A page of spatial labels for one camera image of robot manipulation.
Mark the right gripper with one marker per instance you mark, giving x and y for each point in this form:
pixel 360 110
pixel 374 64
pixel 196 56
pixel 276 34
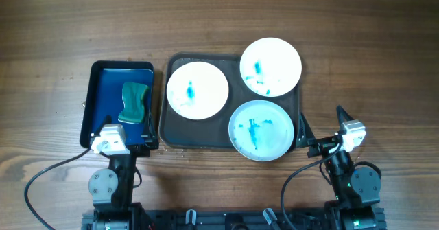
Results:
pixel 306 135

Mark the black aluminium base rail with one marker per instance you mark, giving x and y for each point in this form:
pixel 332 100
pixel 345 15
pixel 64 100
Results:
pixel 307 218

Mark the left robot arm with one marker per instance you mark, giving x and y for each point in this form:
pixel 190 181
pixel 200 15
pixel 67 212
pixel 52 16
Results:
pixel 112 187

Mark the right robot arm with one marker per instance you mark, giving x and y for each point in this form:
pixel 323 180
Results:
pixel 356 185

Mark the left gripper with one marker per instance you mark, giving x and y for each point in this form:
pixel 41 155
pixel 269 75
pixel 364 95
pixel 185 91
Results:
pixel 143 150

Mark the black tray with blue water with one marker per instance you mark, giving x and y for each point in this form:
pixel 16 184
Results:
pixel 104 95

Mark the white plate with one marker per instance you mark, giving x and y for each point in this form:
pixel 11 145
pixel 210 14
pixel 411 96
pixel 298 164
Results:
pixel 261 130
pixel 197 90
pixel 270 67

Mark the green scrubbing sponge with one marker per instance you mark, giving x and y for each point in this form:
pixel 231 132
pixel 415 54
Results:
pixel 133 95

